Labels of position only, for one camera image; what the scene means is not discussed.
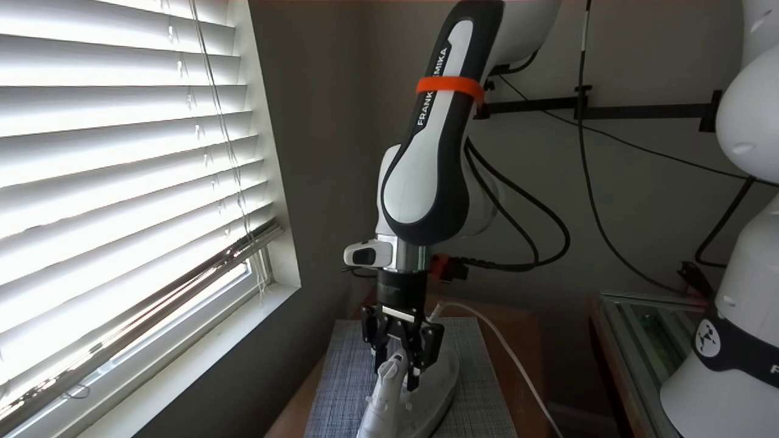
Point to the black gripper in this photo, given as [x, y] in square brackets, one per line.
[403, 293]

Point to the white pressing iron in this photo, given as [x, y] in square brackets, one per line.
[415, 404]

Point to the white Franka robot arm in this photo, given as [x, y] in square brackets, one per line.
[428, 161]

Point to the grey grid mat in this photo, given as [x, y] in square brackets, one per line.
[342, 390]

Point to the wooden side table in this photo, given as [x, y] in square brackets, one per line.
[518, 324]

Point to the white window blinds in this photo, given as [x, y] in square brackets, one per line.
[122, 179]

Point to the aluminium rail frame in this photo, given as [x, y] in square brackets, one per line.
[645, 342]

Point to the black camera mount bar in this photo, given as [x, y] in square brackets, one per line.
[634, 111]

